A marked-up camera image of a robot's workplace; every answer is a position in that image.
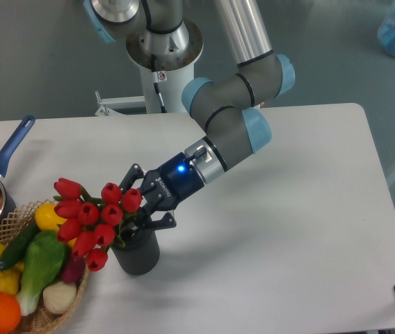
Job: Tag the orange fruit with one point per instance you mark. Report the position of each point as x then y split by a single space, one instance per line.
10 313

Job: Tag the purple red radish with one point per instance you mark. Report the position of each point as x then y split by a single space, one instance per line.
73 269

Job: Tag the yellow squash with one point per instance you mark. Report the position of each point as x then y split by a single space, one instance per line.
47 219

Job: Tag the dark grey ribbed vase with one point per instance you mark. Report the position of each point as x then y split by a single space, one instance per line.
139 254

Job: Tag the woven wicker basket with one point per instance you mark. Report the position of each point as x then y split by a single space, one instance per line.
41 320

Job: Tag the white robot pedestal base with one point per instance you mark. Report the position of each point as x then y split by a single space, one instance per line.
162 93

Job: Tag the dark green cucumber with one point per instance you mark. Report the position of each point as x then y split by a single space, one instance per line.
16 249

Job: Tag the white garlic bulb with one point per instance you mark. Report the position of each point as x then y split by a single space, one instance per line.
57 298

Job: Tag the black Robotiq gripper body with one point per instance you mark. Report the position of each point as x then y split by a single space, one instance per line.
170 184

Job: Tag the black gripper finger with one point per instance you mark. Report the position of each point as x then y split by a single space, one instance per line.
144 220
134 173

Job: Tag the red tulip bouquet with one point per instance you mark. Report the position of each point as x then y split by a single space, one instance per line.
96 224

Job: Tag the green bok choy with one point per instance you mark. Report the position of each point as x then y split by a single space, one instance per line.
43 260

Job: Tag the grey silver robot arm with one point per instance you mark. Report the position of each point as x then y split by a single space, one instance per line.
165 46

